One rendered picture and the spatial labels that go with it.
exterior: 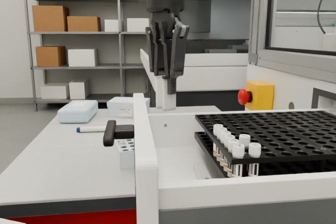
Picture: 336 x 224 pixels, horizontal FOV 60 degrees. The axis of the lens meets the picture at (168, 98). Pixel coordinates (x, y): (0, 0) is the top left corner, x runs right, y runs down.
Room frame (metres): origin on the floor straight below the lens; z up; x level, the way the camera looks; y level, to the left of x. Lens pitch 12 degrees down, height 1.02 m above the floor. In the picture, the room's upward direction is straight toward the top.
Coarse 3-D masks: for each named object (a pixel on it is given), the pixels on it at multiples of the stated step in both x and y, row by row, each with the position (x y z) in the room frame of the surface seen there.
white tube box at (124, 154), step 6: (132, 138) 0.63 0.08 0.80; (114, 144) 0.60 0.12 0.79; (126, 144) 0.59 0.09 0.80; (132, 144) 0.59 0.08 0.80; (114, 150) 0.61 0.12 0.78; (120, 150) 0.56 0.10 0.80; (126, 150) 0.57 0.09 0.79; (132, 150) 0.55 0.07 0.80; (120, 156) 0.55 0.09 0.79; (126, 156) 0.55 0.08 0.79; (132, 156) 0.55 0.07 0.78; (120, 162) 0.55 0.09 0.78; (126, 162) 0.55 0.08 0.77; (132, 162) 0.55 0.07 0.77; (120, 168) 0.55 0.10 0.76
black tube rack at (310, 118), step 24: (216, 120) 0.43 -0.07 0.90; (240, 120) 0.42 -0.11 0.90; (264, 120) 0.42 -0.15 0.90; (288, 120) 0.42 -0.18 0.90; (312, 120) 0.42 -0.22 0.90; (264, 144) 0.32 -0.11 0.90; (288, 144) 0.33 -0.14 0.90; (312, 144) 0.32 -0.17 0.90; (216, 168) 0.33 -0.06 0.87; (264, 168) 0.32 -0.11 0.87; (288, 168) 0.32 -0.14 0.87; (312, 168) 0.32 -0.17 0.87
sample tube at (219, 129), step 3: (219, 129) 0.34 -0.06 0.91; (222, 129) 0.34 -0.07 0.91; (225, 129) 0.34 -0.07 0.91; (219, 132) 0.34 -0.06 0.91; (219, 135) 0.34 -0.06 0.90; (219, 138) 0.34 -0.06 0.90; (216, 150) 0.34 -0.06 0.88; (219, 150) 0.34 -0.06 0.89; (216, 153) 0.34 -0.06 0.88; (219, 153) 0.34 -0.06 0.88; (216, 156) 0.34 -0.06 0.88; (219, 156) 0.34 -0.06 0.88; (216, 159) 0.34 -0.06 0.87; (219, 159) 0.34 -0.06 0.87
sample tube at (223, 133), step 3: (222, 132) 0.33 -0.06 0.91; (225, 132) 0.33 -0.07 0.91; (228, 132) 0.33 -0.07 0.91; (222, 135) 0.32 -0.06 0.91; (222, 138) 0.32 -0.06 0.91; (222, 141) 0.32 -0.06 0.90; (222, 153) 0.32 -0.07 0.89; (222, 156) 0.32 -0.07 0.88; (222, 159) 0.32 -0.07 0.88; (222, 162) 0.33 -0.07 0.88; (222, 165) 0.33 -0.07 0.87
